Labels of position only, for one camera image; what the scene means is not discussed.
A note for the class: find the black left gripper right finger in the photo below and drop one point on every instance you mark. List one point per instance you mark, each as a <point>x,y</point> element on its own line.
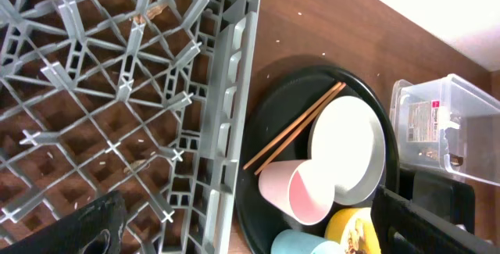
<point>403,227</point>

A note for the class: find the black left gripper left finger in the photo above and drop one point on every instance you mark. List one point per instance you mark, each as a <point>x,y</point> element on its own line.
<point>96,228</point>

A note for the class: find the pink plastic cup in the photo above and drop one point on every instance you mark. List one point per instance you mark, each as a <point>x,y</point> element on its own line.
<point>302,189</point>

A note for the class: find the blue plastic cup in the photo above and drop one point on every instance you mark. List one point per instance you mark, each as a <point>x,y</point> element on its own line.
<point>296,242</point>

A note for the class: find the clear plastic waste bin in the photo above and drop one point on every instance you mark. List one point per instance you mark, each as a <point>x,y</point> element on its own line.
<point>450,115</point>

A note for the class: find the grey plastic dishwasher rack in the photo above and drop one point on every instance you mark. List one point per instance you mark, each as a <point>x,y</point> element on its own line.
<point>144,97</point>

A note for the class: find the yellow bowl with food scraps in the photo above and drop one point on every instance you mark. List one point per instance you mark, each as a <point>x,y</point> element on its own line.
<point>353,230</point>

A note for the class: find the black rectangular bin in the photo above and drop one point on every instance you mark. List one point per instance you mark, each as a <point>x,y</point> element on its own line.
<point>451,200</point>

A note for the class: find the food scraps in clear bin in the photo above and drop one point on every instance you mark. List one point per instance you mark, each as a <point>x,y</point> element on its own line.
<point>433,154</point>

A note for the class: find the grey round plate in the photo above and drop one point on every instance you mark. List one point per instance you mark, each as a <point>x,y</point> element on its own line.
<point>347,137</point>

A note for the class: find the lower wooden chopstick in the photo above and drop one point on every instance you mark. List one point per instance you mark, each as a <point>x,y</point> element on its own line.
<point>286,141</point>

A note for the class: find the wooden chopstick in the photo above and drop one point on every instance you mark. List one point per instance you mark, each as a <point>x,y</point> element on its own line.
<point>301,119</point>
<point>286,141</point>

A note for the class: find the upper wooden chopstick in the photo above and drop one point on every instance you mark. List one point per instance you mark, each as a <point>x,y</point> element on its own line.
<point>301,119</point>

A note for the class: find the round black tray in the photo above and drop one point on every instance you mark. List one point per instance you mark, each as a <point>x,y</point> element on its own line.
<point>259,221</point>

